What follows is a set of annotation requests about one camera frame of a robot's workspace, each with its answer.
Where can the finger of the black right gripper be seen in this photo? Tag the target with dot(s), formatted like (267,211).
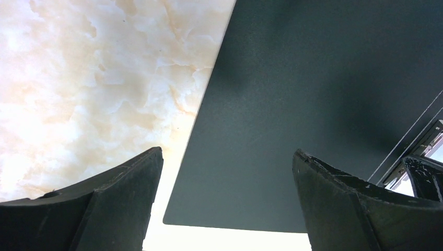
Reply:
(425,175)

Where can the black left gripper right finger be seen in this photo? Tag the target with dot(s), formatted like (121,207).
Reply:
(344,212)

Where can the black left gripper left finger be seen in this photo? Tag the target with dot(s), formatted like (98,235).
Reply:
(108,211)

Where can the white paper sheet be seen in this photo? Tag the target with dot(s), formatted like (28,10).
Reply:
(399,181)

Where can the black file folder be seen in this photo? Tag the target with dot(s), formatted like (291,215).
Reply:
(353,83)

